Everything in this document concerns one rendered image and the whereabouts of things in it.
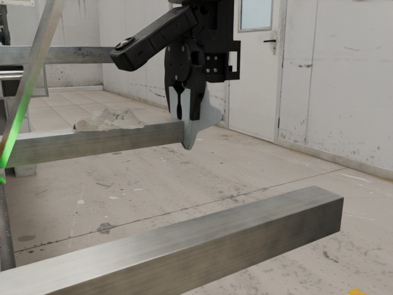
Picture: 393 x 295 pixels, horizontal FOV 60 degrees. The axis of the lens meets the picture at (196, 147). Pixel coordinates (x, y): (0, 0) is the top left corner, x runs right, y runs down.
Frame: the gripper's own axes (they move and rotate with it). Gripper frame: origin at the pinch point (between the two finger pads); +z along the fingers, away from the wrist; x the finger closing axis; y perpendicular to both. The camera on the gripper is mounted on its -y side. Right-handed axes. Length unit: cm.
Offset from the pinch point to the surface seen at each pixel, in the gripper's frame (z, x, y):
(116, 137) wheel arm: -2.2, -1.6, -10.2
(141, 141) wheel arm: -1.3, -1.6, -6.8
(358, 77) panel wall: 7, 132, 234
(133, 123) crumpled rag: -3.9, -2.3, -8.1
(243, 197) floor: 83, 127, 115
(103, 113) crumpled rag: -5.1, -0.3, -11.2
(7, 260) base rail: 12.6, 2.5, -23.7
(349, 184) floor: 83, 105, 198
